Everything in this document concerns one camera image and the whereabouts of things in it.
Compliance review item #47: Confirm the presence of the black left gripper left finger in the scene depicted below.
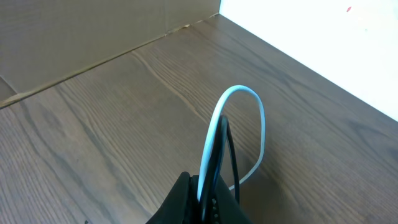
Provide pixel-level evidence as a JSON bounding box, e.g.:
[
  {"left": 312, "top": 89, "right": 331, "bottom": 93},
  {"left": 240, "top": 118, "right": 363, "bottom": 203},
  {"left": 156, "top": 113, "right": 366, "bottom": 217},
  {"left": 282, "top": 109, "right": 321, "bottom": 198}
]
[{"left": 146, "top": 172, "right": 199, "bottom": 224}]

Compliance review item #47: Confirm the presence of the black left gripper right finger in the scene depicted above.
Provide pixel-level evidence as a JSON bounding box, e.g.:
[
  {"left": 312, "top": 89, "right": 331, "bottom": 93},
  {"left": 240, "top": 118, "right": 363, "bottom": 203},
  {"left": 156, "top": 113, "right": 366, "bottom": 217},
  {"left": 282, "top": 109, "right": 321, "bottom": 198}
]
[{"left": 203, "top": 176, "right": 252, "bottom": 224}]

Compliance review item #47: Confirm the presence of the white USB cable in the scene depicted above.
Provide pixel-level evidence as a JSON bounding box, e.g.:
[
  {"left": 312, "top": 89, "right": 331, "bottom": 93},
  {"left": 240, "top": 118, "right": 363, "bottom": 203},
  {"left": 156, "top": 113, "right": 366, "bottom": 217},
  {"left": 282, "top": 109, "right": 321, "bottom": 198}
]
[{"left": 197, "top": 85, "right": 266, "bottom": 202}]

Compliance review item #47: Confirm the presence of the black USB cable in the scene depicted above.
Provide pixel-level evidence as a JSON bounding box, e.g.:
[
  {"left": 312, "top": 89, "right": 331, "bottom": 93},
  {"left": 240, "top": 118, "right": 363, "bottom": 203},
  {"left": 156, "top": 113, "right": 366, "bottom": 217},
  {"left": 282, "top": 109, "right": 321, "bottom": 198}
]
[{"left": 198, "top": 114, "right": 241, "bottom": 222}]

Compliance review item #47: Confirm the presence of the brown cardboard side panel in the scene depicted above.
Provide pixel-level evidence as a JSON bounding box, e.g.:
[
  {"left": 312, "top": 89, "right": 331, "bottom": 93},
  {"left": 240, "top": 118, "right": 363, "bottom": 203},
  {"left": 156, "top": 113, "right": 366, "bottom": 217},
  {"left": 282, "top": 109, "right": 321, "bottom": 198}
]
[{"left": 1, "top": 0, "right": 220, "bottom": 106}]

